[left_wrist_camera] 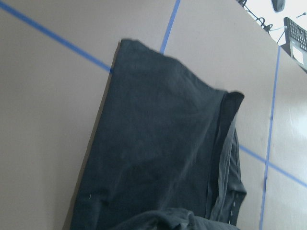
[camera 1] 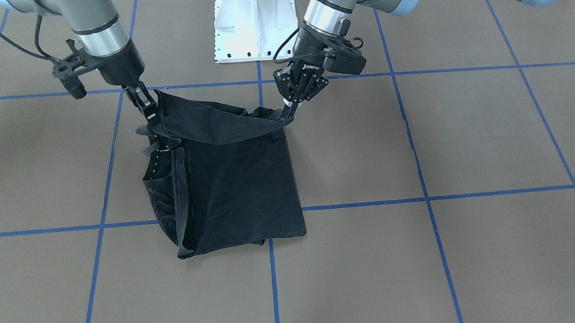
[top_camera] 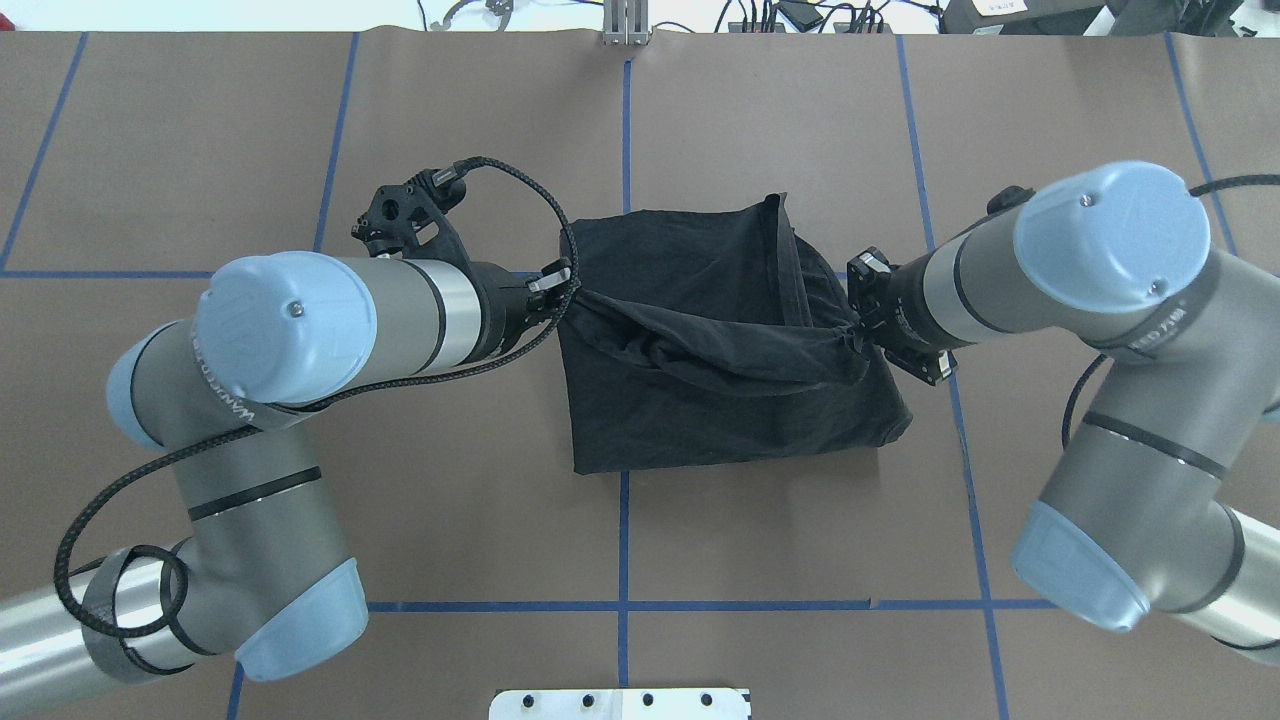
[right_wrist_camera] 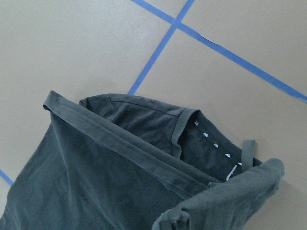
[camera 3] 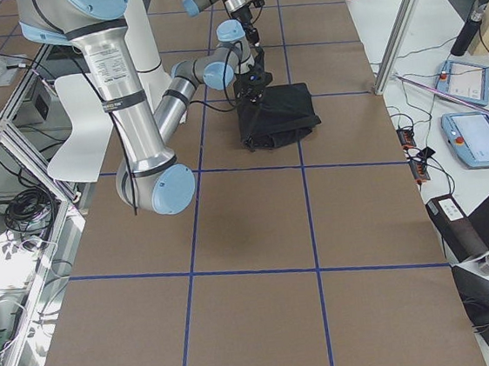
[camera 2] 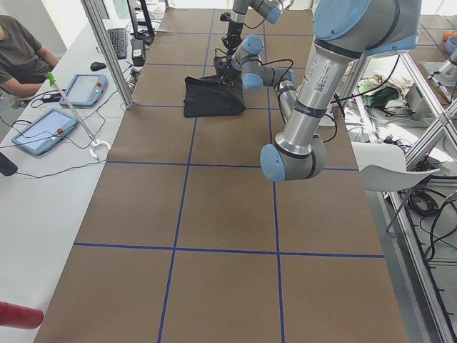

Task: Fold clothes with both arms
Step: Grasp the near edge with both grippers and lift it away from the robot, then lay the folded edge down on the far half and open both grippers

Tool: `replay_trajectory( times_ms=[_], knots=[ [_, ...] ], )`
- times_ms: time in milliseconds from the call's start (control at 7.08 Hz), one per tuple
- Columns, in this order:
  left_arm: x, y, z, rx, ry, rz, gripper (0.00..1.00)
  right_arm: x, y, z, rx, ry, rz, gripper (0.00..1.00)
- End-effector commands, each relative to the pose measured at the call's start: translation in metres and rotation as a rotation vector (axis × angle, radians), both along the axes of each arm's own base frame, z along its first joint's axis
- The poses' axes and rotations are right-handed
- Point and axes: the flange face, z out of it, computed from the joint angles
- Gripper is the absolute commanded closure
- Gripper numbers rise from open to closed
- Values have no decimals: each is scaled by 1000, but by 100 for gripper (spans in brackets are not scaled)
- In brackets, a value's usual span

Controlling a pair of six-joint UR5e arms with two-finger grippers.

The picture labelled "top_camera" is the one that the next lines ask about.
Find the black printed t-shirt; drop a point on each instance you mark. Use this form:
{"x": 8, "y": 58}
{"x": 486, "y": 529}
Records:
{"x": 706, "y": 337}

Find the black box with label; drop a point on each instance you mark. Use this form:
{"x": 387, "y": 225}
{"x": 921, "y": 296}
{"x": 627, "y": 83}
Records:
{"x": 1019, "y": 18}

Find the orange black power strip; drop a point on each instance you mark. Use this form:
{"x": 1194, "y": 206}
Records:
{"x": 804, "y": 17}

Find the aluminium frame post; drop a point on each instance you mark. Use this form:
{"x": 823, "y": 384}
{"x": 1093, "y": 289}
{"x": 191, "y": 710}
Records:
{"x": 626, "y": 23}

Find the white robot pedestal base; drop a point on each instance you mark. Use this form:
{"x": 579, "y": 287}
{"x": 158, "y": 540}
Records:
{"x": 623, "y": 703}

